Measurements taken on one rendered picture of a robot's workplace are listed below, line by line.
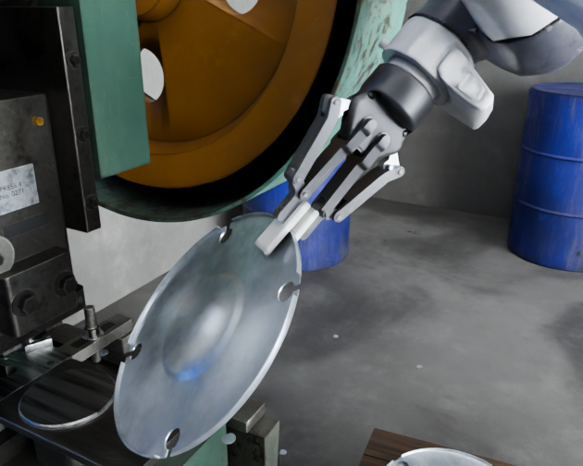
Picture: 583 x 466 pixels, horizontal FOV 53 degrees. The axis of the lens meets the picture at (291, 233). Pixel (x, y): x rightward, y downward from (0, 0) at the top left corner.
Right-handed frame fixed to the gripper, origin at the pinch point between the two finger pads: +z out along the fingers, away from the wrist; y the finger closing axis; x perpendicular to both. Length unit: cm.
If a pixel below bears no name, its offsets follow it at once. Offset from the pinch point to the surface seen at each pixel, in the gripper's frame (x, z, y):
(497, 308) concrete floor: -121, -34, -183
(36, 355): -30.3, 38.8, 1.4
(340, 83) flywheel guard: -15.6, -19.2, -1.2
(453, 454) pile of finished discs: -23, 14, -81
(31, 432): -12.3, 39.5, 2.0
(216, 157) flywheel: -36.1, -1.6, -2.5
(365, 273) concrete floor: -177, -9, -157
